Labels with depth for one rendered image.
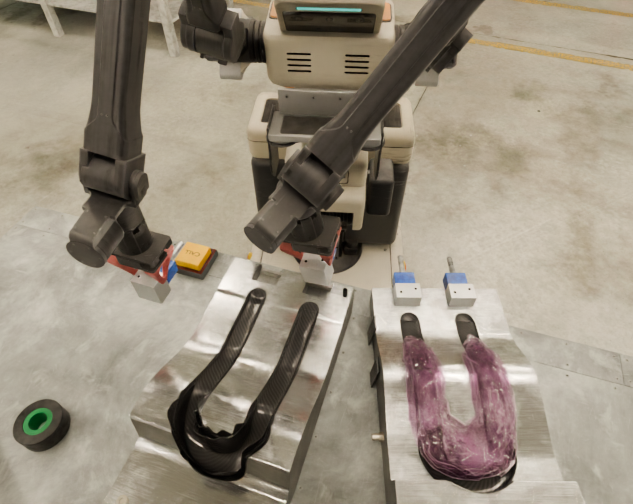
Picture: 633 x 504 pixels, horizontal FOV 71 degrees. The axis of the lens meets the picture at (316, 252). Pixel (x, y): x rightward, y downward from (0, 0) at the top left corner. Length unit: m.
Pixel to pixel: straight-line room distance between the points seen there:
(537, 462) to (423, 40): 0.63
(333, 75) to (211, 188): 1.59
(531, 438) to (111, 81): 0.80
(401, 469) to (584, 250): 1.90
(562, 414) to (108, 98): 0.90
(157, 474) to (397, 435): 0.38
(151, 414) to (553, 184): 2.47
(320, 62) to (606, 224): 1.99
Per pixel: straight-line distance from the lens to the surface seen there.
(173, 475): 0.80
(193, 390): 0.78
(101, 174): 0.69
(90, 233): 0.69
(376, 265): 1.74
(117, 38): 0.64
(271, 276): 0.95
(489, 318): 0.95
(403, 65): 0.57
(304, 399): 0.76
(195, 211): 2.42
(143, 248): 0.80
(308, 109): 1.07
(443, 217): 2.40
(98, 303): 1.09
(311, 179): 0.61
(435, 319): 0.92
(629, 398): 1.05
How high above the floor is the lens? 1.60
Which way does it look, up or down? 48 degrees down
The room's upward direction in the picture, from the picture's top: straight up
